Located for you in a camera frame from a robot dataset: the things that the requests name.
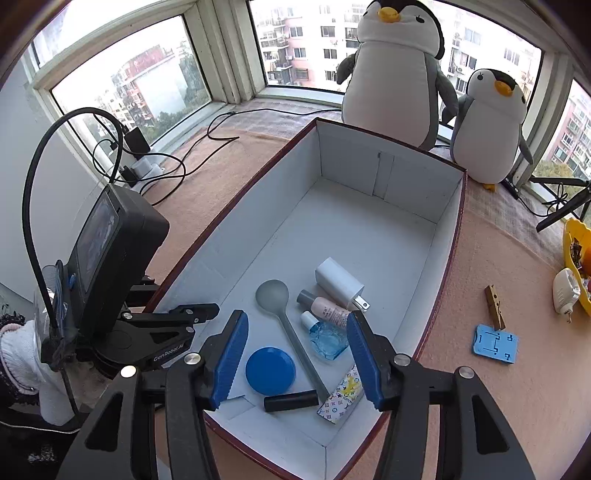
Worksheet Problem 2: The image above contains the large penguin plush toy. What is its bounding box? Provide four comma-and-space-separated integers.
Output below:
335, 0, 460, 152

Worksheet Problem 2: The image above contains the white power adapter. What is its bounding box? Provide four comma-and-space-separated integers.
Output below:
315, 257, 371, 313

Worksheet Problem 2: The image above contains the black charger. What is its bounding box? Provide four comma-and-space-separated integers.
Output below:
124, 128, 151, 155

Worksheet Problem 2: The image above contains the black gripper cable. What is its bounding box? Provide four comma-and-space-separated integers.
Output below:
22, 107, 125, 416

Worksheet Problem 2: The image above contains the black power cable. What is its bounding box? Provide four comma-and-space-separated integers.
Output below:
139, 110, 242, 208

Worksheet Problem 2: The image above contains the pink lotion bottle grey cap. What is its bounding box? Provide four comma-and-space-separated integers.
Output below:
296, 289, 354, 330

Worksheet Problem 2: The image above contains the grey spoon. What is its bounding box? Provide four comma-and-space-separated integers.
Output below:
255, 279, 331, 403

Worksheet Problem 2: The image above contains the small penguin plush toy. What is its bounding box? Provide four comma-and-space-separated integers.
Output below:
441, 68, 534, 192

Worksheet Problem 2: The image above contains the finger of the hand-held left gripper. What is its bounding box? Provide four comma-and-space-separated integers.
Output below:
127, 276, 162, 305
121, 302, 221, 329

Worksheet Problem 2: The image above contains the large white cardboard box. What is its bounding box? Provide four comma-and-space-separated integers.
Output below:
145, 117, 468, 480

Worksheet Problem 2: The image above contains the yellow shell-shaped bowl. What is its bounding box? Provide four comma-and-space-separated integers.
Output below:
562, 218, 591, 317

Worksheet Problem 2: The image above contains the white plug-in device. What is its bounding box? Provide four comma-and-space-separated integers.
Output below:
553, 268, 583, 324

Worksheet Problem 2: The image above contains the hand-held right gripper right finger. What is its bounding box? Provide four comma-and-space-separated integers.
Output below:
346, 311, 536, 480

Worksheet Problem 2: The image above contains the white power strip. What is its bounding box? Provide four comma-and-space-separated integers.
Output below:
119, 154, 164, 185

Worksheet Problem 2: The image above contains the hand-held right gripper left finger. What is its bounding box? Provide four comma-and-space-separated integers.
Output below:
55, 310, 250, 480

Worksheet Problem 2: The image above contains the pile of wrapped candies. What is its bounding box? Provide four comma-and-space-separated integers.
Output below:
569, 237, 587, 271

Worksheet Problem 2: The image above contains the black cylinder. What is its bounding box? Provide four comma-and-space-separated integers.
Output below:
263, 390, 318, 413

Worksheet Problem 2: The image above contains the blue round lid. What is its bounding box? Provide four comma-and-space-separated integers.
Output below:
245, 347, 296, 396

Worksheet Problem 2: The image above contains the blue plastic card holder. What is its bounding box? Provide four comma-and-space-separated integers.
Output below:
472, 324, 520, 365

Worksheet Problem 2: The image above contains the patterned small case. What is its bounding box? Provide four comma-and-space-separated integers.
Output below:
317, 364, 365, 423

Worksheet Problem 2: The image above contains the wooden clothespin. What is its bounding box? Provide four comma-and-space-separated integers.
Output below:
485, 285, 507, 330

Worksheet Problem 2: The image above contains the blue eye drop bottle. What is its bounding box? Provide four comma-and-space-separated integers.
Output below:
300, 311, 350, 361

